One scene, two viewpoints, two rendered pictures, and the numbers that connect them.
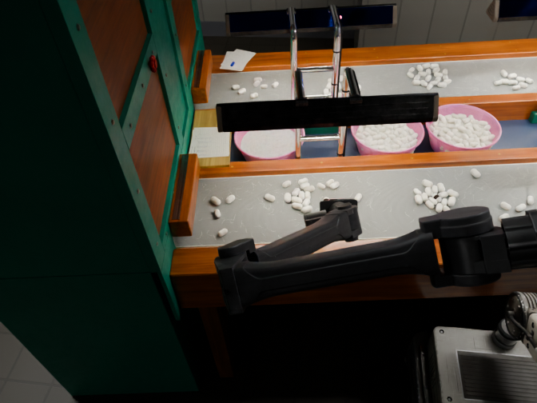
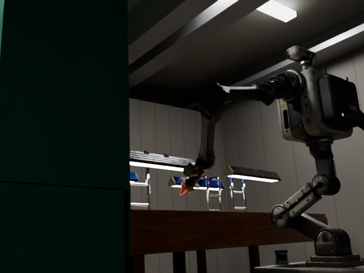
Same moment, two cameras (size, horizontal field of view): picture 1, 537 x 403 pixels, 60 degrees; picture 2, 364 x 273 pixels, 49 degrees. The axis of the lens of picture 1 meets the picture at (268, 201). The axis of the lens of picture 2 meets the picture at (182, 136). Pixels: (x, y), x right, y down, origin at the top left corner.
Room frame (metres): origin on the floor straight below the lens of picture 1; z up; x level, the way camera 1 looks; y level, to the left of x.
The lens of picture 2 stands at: (-0.54, 1.36, 0.63)
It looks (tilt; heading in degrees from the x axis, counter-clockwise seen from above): 14 degrees up; 312
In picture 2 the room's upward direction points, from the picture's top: 3 degrees counter-clockwise
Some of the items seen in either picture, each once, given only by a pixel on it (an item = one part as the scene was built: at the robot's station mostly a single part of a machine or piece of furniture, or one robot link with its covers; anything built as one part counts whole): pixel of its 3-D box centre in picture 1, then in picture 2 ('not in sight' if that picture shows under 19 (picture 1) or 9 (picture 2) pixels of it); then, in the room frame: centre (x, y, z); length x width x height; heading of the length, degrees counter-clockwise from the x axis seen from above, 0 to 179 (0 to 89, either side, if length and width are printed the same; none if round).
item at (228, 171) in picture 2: not in sight; (254, 173); (1.05, -1.15, 1.08); 0.62 x 0.08 x 0.07; 88
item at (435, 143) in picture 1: (459, 134); not in sight; (1.34, -0.74, 0.72); 0.27 x 0.27 x 0.10
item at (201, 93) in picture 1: (202, 75); not in sight; (1.71, 0.24, 0.83); 0.30 x 0.06 x 0.07; 178
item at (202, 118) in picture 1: (211, 137); not in sight; (1.37, 0.20, 0.77); 0.33 x 0.15 x 0.01; 178
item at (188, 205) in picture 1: (185, 193); not in sight; (1.03, 0.26, 0.83); 0.30 x 0.06 x 0.07; 178
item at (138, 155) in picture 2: (326, 109); (155, 160); (1.08, -0.18, 1.08); 0.62 x 0.08 x 0.07; 88
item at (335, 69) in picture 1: (312, 72); not in sight; (1.56, -0.20, 0.90); 0.20 x 0.19 x 0.45; 88
